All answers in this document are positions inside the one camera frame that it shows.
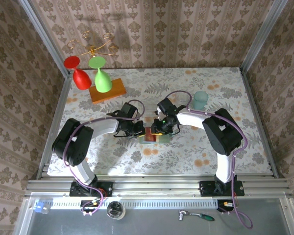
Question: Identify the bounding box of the green leather card holder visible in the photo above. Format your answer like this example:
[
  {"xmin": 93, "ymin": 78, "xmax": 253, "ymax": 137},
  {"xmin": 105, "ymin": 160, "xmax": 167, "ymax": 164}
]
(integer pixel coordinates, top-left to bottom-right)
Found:
[{"xmin": 139, "ymin": 127, "xmax": 172, "ymax": 145}]

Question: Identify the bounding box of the red credit card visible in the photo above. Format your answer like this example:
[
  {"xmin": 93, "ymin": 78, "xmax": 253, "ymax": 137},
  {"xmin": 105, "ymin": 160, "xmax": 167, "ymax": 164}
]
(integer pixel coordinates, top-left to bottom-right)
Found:
[{"xmin": 145, "ymin": 127, "xmax": 156, "ymax": 143}]

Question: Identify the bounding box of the clear acrylic tray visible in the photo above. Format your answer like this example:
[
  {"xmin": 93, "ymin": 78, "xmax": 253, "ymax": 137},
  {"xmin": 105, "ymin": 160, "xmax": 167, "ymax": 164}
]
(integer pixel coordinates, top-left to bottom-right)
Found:
[{"xmin": 143, "ymin": 99, "xmax": 160, "ymax": 118}]

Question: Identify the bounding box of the floral patterned table cover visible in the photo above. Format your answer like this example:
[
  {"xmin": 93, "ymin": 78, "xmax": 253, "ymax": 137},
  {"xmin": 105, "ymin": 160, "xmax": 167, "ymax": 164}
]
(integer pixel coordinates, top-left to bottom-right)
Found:
[{"xmin": 48, "ymin": 67, "xmax": 272, "ymax": 176}]

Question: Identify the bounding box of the clear plastic cup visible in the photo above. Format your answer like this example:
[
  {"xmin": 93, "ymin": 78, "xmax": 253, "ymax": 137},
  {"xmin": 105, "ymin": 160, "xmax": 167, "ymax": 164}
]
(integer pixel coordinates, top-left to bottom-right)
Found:
[{"xmin": 175, "ymin": 91, "xmax": 190, "ymax": 103}]

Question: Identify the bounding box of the frosted teal cup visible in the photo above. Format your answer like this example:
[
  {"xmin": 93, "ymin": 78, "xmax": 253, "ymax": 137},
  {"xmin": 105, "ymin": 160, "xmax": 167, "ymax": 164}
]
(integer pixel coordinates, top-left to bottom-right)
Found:
[{"xmin": 192, "ymin": 91, "xmax": 209, "ymax": 110}]

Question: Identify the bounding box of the orange wooden block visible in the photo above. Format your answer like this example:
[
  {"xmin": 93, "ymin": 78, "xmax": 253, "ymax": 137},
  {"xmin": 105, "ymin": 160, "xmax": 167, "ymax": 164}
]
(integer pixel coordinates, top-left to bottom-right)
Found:
[{"xmin": 89, "ymin": 78, "xmax": 127, "ymax": 105}]

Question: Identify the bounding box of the green plastic wine glass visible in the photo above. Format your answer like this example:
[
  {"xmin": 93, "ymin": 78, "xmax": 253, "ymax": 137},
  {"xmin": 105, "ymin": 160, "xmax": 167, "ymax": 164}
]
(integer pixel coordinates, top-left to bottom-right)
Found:
[{"xmin": 88, "ymin": 56, "xmax": 113, "ymax": 93}]

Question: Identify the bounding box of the red plastic wine glass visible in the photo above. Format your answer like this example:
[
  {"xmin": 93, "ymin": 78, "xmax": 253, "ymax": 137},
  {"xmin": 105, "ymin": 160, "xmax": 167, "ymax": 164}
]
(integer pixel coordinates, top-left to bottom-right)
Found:
[{"xmin": 63, "ymin": 55, "xmax": 92, "ymax": 91}]

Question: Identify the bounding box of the grey metal shelf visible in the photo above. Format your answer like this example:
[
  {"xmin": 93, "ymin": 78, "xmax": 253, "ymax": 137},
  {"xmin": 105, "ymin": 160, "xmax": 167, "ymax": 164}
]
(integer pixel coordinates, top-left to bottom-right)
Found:
[{"xmin": 14, "ymin": 193, "xmax": 294, "ymax": 235}]

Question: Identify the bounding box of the blue and clear plastic clip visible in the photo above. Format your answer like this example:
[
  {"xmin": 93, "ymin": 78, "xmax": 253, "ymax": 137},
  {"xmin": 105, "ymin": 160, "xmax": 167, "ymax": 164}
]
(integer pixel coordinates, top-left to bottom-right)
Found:
[{"xmin": 35, "ymin": 202, "xmax": 51, "ymax": 214}]

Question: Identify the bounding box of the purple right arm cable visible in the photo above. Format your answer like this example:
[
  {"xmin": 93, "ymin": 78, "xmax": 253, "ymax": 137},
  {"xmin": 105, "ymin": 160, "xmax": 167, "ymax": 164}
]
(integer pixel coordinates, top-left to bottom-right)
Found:
[{"xmin": 159, "ymin": 90, "xmax": 253, "ymax": 230}]

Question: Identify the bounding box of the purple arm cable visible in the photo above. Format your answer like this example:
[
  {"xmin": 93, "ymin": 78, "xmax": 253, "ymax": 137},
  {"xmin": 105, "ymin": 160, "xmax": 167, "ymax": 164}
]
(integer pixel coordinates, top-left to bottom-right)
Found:
[
  {"xmin": 65, "ymin": 99, "xmax": 146, "ymax": 216},
  {"xmin": 159, "ymin": 90, "xmax": 253, "ymax": 230}
]

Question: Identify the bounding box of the aluminium frame cross rail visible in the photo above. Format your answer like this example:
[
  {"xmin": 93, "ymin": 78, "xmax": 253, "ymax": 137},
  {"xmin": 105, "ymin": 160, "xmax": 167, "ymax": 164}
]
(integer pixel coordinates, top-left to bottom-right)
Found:
[{"xmin": 24, "ymin": 178, "xmax": 294, "ymax": 198}]

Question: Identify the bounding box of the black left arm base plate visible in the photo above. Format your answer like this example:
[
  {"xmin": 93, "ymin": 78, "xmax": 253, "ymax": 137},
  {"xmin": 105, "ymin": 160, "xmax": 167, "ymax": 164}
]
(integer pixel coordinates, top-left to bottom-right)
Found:
[{"xmin": 70, "ymin": 181, "xmax": 113, "ymax": 198}]

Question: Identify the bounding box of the aluminium frame side rail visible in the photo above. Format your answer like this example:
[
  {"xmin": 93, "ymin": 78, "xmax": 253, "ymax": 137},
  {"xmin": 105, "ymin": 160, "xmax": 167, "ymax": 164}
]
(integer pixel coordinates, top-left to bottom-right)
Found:
[
  {"xmin": 36, "ymin": 73, "xmax": 73, "ymax": 181},
  {"xmin": 239, "ymin": 68, "xmax": 280, "ymax": 179}
]

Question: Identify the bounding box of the grey slotted cable duct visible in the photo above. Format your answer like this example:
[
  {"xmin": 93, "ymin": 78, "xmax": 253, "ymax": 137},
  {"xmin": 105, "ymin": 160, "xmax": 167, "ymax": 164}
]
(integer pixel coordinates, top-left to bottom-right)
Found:
[{"xmin": 50, "ymin": 198, "xmax": 220, "ymax": 210}]

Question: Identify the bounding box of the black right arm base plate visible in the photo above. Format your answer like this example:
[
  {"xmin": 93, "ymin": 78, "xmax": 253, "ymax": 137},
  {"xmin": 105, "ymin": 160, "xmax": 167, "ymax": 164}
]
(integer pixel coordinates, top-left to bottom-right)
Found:
[{"xmin": 199, "ymin": 180, "xmax": 245, "ymax": 197}]

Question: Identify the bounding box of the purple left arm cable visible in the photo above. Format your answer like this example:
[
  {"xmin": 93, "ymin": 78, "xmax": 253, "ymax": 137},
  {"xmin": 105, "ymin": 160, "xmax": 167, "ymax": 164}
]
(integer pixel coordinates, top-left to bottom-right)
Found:
[{"xmin": 65, "ymin": 99, "xmax": 146, "ymax": 216}]

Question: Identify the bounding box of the gold wire glass rack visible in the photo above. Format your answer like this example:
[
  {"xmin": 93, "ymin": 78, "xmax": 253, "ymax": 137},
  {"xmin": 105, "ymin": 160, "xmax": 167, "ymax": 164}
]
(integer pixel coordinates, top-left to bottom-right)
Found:
[{"xmin": 67, "ymin": 31, "xmax": 118, "ymax": 58}]

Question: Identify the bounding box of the black bracket with yellow connector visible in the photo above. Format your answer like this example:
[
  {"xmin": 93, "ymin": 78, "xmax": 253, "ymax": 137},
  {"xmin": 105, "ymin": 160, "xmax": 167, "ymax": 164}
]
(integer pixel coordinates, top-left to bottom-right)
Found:
[
  {"xmin": 217, "ymin": 199, "xmax": 236, "ymax": 213},
  {"xmin": 80, "ymin": 199, "xmax": 101, "ymax": 216}
]

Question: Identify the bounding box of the green-handled ratchet wrench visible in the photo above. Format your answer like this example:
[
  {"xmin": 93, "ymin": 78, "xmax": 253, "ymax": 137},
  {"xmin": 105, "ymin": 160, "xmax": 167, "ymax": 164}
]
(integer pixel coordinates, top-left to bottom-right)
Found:
[{"xmin": 178, "ymin": 209, "xmax": 215, "ymax": 222}]

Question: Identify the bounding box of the aluminium frame post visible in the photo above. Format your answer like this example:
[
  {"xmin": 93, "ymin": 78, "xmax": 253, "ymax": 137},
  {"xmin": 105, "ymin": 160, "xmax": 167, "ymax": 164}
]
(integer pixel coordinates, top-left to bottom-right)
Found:
[
  {"xmin": 240, "ymin": 0, "xmax": 291, "ymax": 74},
  {"xmin": 16, "ymin": 0, "xmax": 73, "ymax": 79}
]

